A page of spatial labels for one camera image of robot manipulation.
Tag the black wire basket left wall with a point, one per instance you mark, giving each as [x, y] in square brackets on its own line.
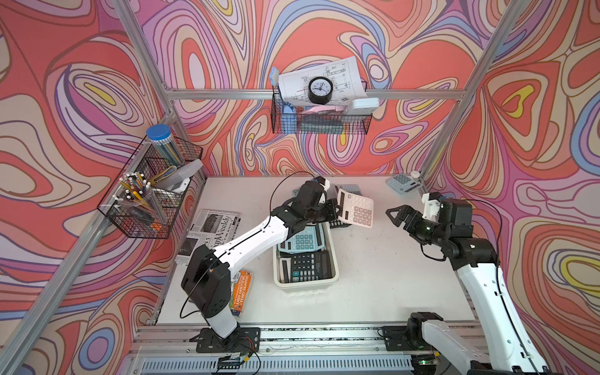
[147, 161]

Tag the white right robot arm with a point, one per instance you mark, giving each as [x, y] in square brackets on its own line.
[476, 264]

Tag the blue calculator far corner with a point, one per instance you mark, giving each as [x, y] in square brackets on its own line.
[403, 183]

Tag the black wire basket wall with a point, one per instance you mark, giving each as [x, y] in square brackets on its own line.
[147, 161]
[288, 119]

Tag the black round clock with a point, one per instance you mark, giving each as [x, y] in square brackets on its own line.
[320, 90]

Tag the newspaper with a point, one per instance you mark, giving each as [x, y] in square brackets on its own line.
[210, 227]

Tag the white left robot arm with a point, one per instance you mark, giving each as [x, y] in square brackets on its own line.
[207, 279]

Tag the blue lid pencil jar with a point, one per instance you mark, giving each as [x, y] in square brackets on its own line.
[162, 139]

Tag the black wire basket back wall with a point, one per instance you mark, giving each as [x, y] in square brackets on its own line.
[288, 119]

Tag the colourful children's book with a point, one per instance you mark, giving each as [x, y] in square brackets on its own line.
[240, 286]

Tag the black calculator face down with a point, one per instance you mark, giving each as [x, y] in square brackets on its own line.
[311, 266]

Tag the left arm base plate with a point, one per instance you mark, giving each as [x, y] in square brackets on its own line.
[242, 339]

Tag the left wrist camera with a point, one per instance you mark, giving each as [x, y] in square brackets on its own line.
[313, 192]

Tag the white paper drawing sheet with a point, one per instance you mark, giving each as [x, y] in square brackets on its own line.
[344, 74]

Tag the pink calculator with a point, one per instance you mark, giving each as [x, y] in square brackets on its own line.
[355, 209]
[285, 270]

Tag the grey stapler in basket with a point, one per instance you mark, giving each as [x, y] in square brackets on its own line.
[180, 178]

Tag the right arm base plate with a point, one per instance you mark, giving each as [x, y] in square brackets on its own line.
[400, 339]

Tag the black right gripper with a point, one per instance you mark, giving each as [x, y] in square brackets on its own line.
[409, 225]

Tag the black calculator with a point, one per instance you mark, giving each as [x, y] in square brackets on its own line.
[338, 224]

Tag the clear cup of pencils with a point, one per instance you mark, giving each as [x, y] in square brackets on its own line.
[136, 196]

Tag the white box in basket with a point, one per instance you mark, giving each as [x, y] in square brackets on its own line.
[362, 106]

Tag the cream plastic storage box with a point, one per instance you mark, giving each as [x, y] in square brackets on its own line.
[310, 285]

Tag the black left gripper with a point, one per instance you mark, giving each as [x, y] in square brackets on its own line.
[330, 213]

